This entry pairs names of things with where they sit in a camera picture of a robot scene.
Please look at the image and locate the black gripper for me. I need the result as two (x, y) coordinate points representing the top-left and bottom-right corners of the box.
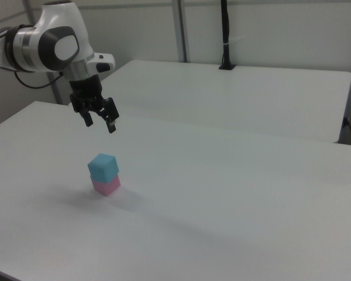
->
(68, 74), (119, 134)

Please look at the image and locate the blue cube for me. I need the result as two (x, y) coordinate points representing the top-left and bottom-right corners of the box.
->
(87, 152), (119, 184)

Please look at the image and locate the pink cube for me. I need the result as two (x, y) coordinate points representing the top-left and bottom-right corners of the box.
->
(90, 174), (121, 197)

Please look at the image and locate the white table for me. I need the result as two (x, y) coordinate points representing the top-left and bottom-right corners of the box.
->
(67, 60), (351, 144)

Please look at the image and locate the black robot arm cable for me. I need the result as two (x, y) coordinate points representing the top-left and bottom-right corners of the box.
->
(0, 28), (66, 89)

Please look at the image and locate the grey wall partition post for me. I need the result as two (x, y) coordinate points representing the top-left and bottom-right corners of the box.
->
(171, 0), (191, 63)

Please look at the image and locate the black camera stand pole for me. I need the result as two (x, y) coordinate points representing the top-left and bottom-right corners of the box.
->
(218, 0), (237, 71)

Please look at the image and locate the black power cable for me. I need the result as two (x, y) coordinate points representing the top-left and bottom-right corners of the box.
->
(343, 117), (351, 145)

